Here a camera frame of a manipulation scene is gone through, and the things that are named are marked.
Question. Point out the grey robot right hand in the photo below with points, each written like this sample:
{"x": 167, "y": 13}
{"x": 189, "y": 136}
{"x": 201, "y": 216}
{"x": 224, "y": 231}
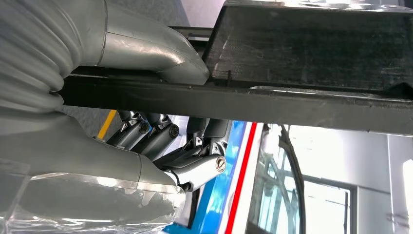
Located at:
{"x": 80, "y": 161}

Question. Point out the white car with red stripe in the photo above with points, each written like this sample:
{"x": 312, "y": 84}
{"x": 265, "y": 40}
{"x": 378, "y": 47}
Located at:
{"x": 238, "y": 193}

